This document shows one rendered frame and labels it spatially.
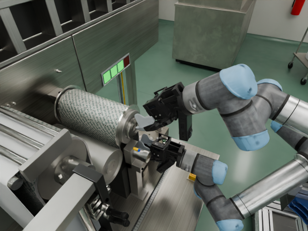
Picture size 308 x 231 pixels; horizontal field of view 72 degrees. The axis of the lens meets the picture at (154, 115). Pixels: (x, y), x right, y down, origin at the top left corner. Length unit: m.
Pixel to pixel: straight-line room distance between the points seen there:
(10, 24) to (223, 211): 0.85
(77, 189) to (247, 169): 2.03
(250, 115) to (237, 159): 1.84
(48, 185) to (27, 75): 0.40
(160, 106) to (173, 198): 0.50
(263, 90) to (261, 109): 0.07
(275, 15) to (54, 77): 4.62
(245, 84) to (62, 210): 0.38
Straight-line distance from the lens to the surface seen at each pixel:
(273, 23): 5.11
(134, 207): 0.93
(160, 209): 0.92
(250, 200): 0.79
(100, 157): 0.65
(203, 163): 0.75
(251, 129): 0.50
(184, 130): 0.59
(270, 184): 0.80
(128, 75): 1.67
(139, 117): 0.62
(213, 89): 0.47
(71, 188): 0.37
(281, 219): 1.88
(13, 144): 0.47
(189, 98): 0.50
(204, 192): 0.82
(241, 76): 0.45
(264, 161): 2.41
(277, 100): 0.60
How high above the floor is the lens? 1.74
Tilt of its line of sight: 42 degrees down
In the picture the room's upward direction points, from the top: straight up
